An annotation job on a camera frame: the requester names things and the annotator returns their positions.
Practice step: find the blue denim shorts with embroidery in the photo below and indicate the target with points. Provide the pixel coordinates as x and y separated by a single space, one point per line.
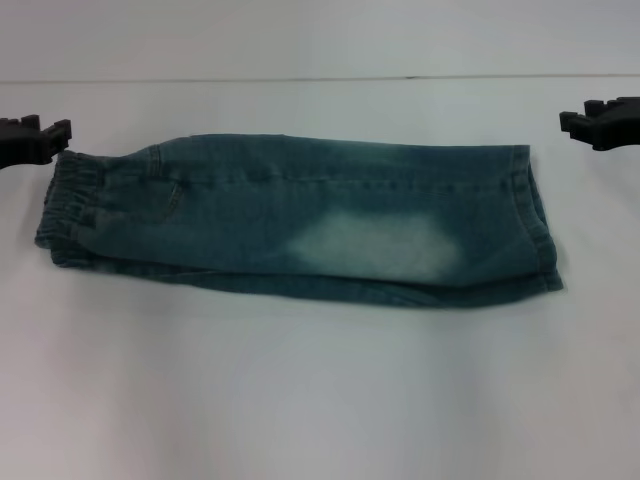
300 220

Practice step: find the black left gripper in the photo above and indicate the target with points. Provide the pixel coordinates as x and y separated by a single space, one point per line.
17 150

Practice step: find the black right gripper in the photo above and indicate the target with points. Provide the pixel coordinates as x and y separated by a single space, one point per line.
622 131

